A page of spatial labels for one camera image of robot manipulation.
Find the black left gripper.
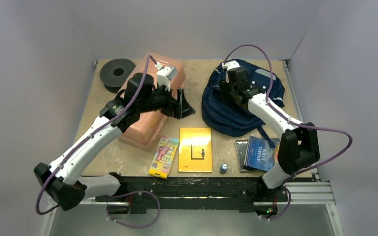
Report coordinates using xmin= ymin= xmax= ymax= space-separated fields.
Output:
xmin=138 ymin=81 xmax=194 ymax=118

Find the navy blue student backpack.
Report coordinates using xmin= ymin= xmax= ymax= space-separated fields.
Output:
xmin=201 ymin=59 xmax=285 ymax=139

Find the colourful crayon box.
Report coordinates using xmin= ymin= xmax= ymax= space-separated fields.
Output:
xmin=148 ymin=135 xmax=179 ymax=179

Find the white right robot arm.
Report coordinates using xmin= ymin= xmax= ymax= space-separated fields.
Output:
xmin=219 ymin=62 xmax=320 ymax=200

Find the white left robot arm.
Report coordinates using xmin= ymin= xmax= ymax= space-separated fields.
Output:
xmin=34 ymin=73 xmax=195 ymax=215

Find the pink translucent storage box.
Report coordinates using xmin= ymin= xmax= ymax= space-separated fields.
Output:
xmin=118 ymin=52 xmax=186 ymax=150

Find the yellow book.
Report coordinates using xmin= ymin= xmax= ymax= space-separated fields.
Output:
xmin=178 ymin=127 xmax=213 ymax=173

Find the dark book under blue book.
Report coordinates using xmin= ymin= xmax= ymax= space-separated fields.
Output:
xmin=234 ymin=139 xmax=249 ymax=173

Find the blue Animal Farm book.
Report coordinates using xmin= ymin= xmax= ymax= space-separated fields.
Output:
xmin=243 ymin=136 xmax=280 ymax=172

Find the small blue glue stick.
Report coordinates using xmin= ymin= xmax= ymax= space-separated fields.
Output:
xmin=220 ymin=163 xmax=228 ymax=174

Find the black filament spool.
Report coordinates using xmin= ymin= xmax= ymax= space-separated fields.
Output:
xmin=99 ymin=58 xmax=136 ymax=93

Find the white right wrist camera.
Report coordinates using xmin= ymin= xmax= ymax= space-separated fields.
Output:
xmin=221 ymin=60 xmax=240 ymax=83

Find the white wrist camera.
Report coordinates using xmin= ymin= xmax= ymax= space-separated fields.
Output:
xmin=155 ymin=62 xmax=178 ymax=91
xmin=221 ymin=60 xmax=240 ymax=83

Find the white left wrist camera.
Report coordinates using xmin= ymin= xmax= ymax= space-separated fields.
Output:
xmin=155 ymin=62 xmax=178 ymax=91

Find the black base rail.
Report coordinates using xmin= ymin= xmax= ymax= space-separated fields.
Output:
xmin=95 ymin=176 xmax=289 ymax=215

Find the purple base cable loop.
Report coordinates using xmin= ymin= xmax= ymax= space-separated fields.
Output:
xmin=106 ymin=190 xmax=161 ymax=229

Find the aluminium frame rail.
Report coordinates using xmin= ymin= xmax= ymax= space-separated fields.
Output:
xmin=285 ymin=182 xmax=335 ymax=205

